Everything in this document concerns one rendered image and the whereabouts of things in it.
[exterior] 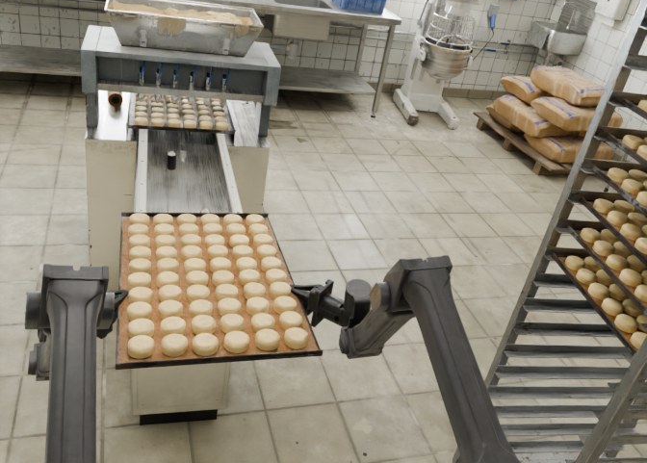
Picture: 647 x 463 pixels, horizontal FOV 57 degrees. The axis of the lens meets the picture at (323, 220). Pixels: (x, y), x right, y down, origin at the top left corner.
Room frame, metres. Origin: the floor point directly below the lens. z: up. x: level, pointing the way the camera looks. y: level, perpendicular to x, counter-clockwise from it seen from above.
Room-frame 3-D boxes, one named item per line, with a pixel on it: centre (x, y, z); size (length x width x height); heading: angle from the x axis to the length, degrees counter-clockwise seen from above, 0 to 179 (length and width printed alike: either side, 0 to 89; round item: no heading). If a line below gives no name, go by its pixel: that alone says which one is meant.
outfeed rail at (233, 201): (2.47, 0.56, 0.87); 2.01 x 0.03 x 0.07; 19
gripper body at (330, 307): (1.10, -0.05, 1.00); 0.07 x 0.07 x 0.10; 65
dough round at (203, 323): (0.95, 0.20, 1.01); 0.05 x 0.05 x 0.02
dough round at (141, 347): (0.85, 0.30, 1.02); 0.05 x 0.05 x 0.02
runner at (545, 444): (1.53, -0.93, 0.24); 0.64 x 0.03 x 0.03; 104
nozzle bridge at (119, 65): (2.31, 0.66, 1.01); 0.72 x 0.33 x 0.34; 109
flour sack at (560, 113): (4.96, -1.91, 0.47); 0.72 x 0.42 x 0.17; 117
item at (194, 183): (1.84, 0.50, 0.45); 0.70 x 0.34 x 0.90; 19
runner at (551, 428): (1.53, -0.93, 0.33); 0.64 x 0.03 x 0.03; 104
